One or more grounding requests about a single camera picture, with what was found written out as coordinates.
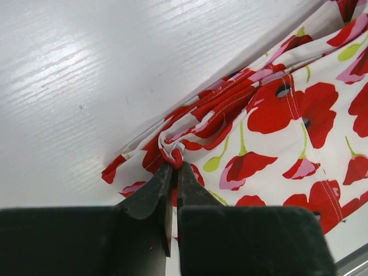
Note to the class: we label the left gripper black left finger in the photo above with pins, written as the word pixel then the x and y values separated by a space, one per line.
pixel 130 238

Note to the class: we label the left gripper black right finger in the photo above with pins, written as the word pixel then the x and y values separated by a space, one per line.
pixel 215 239

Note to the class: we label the red poppy print skirt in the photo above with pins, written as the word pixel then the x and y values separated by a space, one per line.
pixel 289 129

